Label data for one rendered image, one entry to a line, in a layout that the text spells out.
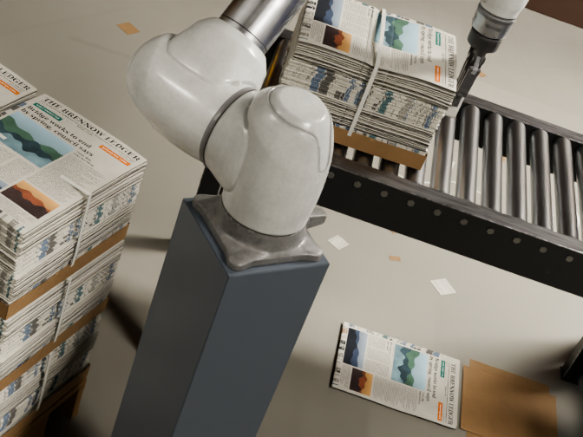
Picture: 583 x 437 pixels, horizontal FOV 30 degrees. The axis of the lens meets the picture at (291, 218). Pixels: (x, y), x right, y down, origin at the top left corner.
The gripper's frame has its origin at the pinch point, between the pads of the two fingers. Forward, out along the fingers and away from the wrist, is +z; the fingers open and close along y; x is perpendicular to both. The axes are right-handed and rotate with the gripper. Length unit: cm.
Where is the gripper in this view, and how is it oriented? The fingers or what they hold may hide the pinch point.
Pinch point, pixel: (454, 103)
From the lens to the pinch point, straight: 262.8
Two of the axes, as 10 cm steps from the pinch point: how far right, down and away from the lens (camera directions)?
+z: -2.9, 7.5, 6.0
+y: -1.6, 5.8, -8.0
